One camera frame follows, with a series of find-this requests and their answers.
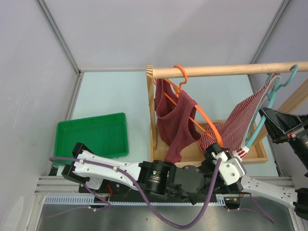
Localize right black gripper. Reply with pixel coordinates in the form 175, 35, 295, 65
256, 106, 308, 169

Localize teal plastic hanger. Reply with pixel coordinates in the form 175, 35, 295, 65
245, 64, 299, 149

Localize red white striped tank top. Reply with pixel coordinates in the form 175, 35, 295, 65
198, 73, 282, 162

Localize orange plastic hanger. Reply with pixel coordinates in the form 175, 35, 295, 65
163, 64, 224, 148

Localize maroon tank top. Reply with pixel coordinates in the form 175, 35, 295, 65
154, 79, 201, 163

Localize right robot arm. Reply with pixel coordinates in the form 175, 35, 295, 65
241, 107, 308, 220

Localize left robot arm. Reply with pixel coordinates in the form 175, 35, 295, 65
62, 142, 237, 205

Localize wooden clothes rack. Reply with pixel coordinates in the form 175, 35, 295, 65
146, 62, 308, 166

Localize green plastic tray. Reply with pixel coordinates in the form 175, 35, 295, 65
54, 113, 129, 158

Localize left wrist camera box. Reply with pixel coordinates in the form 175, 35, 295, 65
213, 152, 246, 186

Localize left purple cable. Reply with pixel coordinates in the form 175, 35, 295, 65
49, 156, 223, 229

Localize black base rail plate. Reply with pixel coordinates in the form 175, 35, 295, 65
92, 179, 239, 204

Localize white slotted cable duct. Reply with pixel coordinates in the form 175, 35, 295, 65
43, 195, 226, 206

